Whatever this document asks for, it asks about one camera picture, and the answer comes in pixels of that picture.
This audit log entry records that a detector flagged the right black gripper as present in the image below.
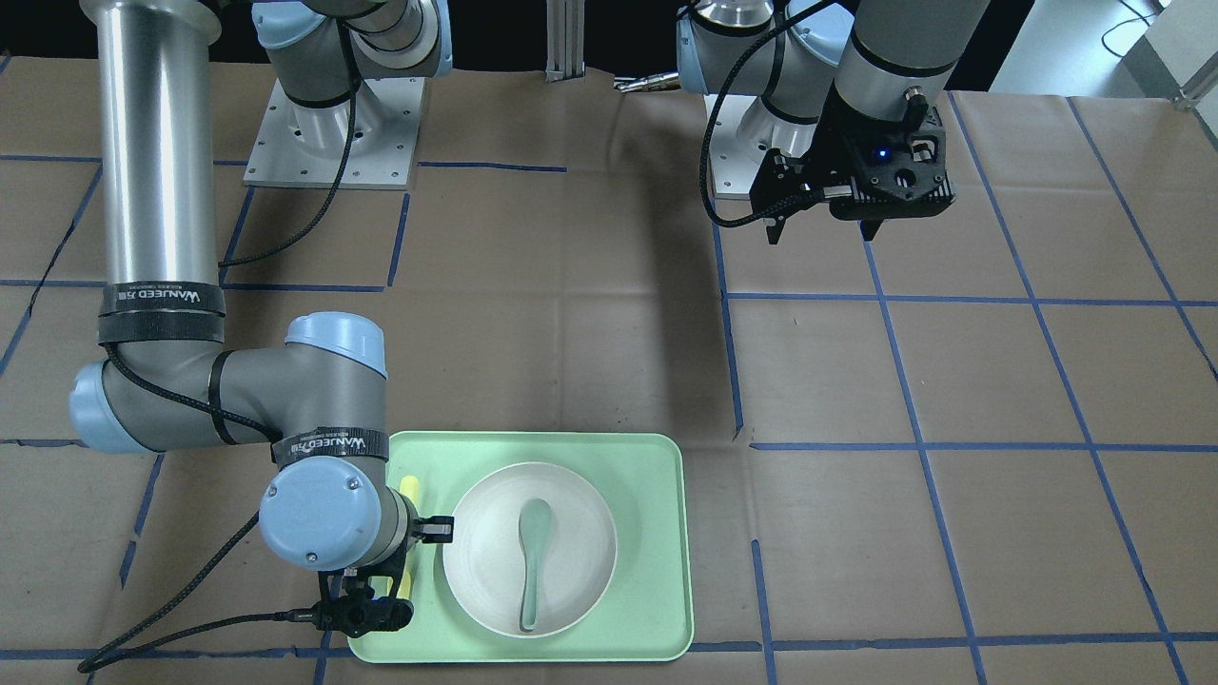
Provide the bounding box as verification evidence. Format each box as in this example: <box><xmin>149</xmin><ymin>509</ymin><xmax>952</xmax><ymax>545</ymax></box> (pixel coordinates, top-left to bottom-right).
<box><xmin>406</xmin><ymin>516</ymin><xmax>454</xmax><ymax>545</ymax></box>

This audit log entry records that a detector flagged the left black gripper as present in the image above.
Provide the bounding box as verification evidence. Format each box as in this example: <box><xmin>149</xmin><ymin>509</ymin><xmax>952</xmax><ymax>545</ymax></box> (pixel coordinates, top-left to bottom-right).
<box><xmin>750</xmin><ymin>90</ymin><xmax>955</xmax><ymax>246</ymax></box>

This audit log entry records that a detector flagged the yellow plastic fork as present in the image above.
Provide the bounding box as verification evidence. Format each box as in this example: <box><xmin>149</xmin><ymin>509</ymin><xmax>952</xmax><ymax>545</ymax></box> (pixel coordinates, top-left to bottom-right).
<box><xmin>396</xmin><ymin>474</ymin><xmax>421</xmax><ymax>598</ymax></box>

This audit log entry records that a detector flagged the light green spoon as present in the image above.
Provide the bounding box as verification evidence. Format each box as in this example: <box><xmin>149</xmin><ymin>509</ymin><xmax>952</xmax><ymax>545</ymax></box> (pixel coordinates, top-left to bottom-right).
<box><xmin>518</xmin><ymin>499</ymin><xmax>553</xmax><ymax>633</ymax></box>

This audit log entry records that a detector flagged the cream round plate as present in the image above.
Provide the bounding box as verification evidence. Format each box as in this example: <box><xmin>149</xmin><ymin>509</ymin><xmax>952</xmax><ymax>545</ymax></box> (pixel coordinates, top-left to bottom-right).
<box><xmin>442</xmin><ymin>462</ymin><xmax>619</xmax><ymax>637</ymax></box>

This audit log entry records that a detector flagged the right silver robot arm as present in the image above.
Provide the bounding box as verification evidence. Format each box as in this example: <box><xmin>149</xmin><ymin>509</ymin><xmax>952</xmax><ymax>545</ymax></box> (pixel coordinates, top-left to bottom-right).
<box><xmin>69</xmin><ymin>1</ymin><xmax>454</xmax><ymax>573</ymax></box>

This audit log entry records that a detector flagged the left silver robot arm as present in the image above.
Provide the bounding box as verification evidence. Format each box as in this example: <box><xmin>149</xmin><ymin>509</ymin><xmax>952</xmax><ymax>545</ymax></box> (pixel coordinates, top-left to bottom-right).
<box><xmin>676</xmin><ymin>1</ymin><xmax>988</xmax><ymax>244</ymax></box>

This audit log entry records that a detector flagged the brown paper table cover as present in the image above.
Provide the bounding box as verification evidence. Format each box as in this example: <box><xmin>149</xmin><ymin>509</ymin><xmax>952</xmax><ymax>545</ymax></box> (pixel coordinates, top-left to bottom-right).
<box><xmin>0</xmin><ymin>52</ymin><xmax>1218</xmax><ymax>685</ymax></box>

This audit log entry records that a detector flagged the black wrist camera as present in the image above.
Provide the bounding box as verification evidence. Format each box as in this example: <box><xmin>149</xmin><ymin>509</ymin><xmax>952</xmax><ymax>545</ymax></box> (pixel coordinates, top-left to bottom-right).
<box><xmin>311</xmin><ymin>570</ymin><xmax>414</xmax><ymax>637</ymax></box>

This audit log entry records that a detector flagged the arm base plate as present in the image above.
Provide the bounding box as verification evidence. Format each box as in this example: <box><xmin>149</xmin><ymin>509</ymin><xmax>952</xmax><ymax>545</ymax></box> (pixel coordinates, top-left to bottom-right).
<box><xmin>710</xmin><ymin>94</ymin><xmax>816</xmax><ymax>200</ymax></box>
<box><xmin>244</xmin><ymin>78</ymin><xmax>429</xmax><ymax>190</ymax></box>

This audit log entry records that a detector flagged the aluminium frame post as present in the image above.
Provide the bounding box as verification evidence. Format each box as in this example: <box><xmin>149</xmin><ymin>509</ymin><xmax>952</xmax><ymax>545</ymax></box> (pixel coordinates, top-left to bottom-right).
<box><xmin>544</xmin><ymin>0</ymin><xmax>586</xmax><ymax>83</ymax></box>

